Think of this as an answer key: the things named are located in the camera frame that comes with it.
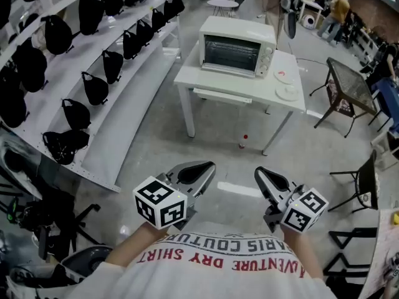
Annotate person's white printed shirt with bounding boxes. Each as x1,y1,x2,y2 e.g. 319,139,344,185
101,230,339,299

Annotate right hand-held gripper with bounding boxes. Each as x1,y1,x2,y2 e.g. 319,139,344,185
254,166,330,236

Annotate rows of black caps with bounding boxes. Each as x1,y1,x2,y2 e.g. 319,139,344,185
0,0,185,166

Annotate black folding chair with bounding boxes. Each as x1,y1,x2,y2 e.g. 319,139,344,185
329,149,380,214

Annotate person's right forearm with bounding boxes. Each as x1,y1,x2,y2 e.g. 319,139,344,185
281,225,325,280

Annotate white pet carrier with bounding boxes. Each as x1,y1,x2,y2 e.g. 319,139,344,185
300,13,316,29

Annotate white chair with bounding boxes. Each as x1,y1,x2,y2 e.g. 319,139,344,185
370,129,399,171

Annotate white desk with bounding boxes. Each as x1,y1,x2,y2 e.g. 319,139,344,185
298,0,325,29

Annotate white oven door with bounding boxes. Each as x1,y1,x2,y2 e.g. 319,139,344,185
192,67,261,106

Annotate white toaster oven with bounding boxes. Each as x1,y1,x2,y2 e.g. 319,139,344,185
198,15,277,79

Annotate white curved display shelf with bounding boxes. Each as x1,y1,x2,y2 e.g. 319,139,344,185
0,0,182,193

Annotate white open shelving rack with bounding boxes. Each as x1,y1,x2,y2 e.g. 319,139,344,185
350,26,383,64

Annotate white round fan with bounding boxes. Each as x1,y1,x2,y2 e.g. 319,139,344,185
60,244,113,277

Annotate black office chair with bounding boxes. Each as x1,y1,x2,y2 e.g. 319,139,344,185
18,179,102,261

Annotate table with printed cloth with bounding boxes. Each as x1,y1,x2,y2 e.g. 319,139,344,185
363,208,399,299

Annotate grey shell chair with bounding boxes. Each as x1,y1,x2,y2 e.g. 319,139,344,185
282,10,297,40

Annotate person's left forearm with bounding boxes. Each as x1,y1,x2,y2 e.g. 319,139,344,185
105,221,166,271

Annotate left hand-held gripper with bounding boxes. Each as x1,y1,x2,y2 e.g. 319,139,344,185
132,160,216,230

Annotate round white side table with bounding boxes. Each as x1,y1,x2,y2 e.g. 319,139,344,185
206,0,240,17

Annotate white plate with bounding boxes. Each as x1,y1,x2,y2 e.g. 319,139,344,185
274,85,301,103
273,68,296,85

